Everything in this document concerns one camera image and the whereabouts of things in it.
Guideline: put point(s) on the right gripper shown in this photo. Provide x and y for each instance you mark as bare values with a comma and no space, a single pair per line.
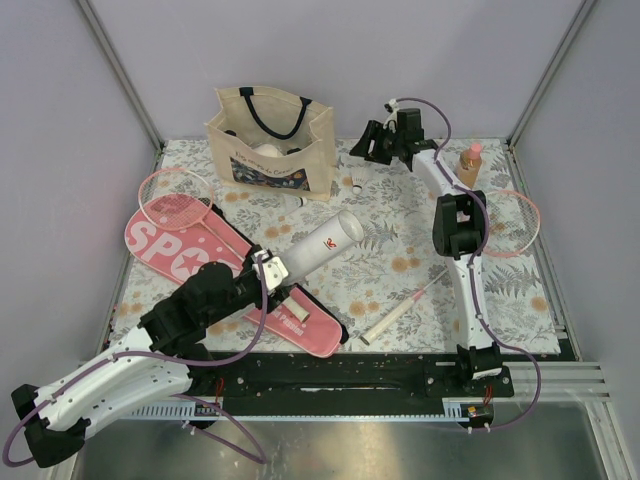
374,132

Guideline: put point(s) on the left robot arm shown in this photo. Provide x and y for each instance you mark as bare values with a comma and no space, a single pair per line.
162,356

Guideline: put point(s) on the shuttlecock by tote bag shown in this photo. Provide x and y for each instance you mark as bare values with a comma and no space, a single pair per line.
295,201

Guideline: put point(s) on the pink racket cover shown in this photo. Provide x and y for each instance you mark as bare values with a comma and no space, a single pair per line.
216,282

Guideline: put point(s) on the pink badminton racket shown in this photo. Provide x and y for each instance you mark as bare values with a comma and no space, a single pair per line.
514,224
175,202

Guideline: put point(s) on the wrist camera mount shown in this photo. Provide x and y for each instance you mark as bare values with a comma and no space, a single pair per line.
392,107
270,270

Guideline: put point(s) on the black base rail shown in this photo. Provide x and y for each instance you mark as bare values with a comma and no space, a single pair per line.
345,385

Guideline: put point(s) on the shuttlecock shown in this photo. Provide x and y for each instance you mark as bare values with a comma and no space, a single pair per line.
359,179
295,201

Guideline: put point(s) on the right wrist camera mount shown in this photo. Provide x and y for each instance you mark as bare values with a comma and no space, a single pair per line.
392,107

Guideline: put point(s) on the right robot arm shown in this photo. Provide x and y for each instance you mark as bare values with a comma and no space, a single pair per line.
459,232

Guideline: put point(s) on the peach lotion bottle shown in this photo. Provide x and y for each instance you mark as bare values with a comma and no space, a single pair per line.
469,164

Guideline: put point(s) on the white item inside bag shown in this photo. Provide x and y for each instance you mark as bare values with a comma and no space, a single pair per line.
268,150

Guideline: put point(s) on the right pink badminton racket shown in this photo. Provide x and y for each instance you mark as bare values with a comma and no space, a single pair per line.
514,224

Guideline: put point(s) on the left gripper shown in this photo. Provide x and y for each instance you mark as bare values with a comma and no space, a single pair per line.
271,300

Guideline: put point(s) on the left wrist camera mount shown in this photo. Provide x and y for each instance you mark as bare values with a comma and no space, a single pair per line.
270,270

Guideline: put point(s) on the white shuttlecock tube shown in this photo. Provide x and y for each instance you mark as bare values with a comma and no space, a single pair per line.
326,242

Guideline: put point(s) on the left pink badminton racket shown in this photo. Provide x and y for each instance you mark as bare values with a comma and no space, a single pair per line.
175,202

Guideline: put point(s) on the beige canvas tote bag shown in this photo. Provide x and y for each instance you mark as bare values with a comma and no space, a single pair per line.
270,139

